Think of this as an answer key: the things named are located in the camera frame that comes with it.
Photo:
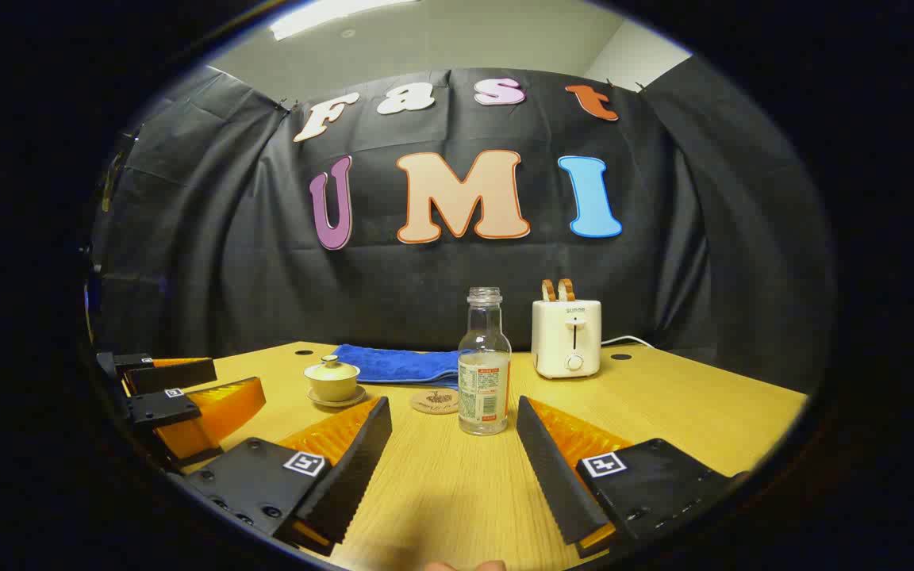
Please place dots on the clear glass water bottle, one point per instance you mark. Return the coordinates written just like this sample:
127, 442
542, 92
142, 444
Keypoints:
485, 381

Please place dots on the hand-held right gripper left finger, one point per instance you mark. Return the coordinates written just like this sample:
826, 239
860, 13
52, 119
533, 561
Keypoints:
354, 468

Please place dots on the blue towel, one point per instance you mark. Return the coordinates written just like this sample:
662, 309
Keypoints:
393, 365

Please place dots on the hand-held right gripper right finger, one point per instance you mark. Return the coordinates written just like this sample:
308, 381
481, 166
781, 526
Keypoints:
556, 476

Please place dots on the round cork coaster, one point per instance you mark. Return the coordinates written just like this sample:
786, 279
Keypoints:
433, 401

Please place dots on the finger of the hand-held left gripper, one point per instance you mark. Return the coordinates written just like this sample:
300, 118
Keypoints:
163, 408
175, 373

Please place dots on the black backdrop cloth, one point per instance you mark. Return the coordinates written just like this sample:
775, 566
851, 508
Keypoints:
227, 238

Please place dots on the white toaster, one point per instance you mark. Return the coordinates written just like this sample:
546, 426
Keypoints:
560, 341

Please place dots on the cream teacup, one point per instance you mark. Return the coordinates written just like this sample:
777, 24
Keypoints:
332, 389

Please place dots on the cream teacup lid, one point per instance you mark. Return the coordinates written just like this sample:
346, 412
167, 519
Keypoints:
332, 368

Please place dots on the cream saucer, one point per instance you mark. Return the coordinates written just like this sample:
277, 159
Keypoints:
350, 399

